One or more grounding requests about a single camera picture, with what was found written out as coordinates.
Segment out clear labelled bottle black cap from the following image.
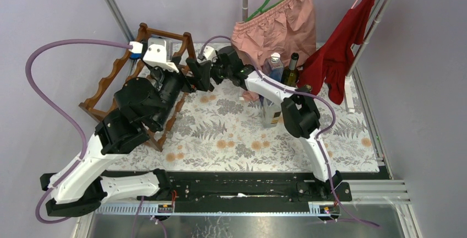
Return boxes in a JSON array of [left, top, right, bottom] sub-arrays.
[[262, 98, 281, 128]]

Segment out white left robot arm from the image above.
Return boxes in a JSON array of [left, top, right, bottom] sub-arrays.
[[40, 58, 213, 218]]

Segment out brown wooden wine rack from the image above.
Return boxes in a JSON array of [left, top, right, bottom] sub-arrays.
[[79, 23, 196, 152]]

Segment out dark green wine bottle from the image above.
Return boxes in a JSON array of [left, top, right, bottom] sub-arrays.
[[280, 52, 299, 87]]

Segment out blue and black cloth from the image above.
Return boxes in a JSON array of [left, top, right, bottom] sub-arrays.
[[129, 52, 142, 61]]

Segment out blue glass bottle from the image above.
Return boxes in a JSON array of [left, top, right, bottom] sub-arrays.
[[262, 52, 284, 82]]

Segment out silver metal clothes pole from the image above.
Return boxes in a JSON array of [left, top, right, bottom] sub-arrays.
[[347, 0, 392, 77]]

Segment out floral patterned table mat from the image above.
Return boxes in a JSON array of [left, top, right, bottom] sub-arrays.
[[111, 81, 379, 172]]

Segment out pink shorts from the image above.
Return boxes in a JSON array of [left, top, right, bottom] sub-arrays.
[[230, 0, 317, 102]]

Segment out red shirt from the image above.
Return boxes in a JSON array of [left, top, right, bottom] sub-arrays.
[[297, 0, 375, 105]]

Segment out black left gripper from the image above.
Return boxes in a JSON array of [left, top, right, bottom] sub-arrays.
[[149, 56, 211, 128]]

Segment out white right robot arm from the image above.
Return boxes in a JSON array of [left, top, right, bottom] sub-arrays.
[[211, 57, 338, 201]]

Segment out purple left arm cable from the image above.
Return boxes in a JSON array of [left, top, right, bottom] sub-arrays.
[[24, 39, 134, 225]]

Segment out white clothes pole base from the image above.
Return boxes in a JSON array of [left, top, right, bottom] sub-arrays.
[[344, 76, 355, 113]]

